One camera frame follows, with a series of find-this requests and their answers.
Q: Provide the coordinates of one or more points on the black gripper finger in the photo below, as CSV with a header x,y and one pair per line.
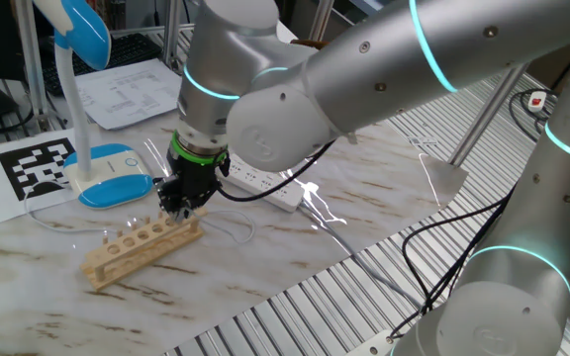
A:
x,y
170,195
198,195

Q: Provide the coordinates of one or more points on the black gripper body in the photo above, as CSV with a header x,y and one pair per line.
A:
x,y
198,170

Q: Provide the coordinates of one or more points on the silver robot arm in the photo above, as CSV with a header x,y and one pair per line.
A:
x,y
389,74

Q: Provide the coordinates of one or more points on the blue and white desk lamp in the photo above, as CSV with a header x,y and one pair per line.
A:
x,y
112,190

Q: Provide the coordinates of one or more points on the white power strip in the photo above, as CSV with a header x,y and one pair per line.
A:
x,y
275,190

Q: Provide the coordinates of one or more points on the wooden test tube rack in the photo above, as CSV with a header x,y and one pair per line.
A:
x,y
126,252

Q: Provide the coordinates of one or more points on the marble pattern table mat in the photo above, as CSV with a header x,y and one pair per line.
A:
x,y
265,257

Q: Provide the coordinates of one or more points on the printed white paper sheet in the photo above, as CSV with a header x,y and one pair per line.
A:
x,y
126,94

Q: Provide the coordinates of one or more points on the black computer keyboard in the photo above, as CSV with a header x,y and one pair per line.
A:
x,y
126,49

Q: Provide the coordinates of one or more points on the white label sticker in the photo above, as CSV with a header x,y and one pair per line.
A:
x,y
421,141

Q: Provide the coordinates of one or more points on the aluminium frame post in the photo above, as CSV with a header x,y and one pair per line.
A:
x,y
488,114
30,64
171,29
320,20

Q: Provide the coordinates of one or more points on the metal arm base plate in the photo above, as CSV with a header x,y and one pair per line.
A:
x,y
376,346

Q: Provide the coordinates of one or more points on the white switch with red button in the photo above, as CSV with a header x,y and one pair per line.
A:
x,y
537,101

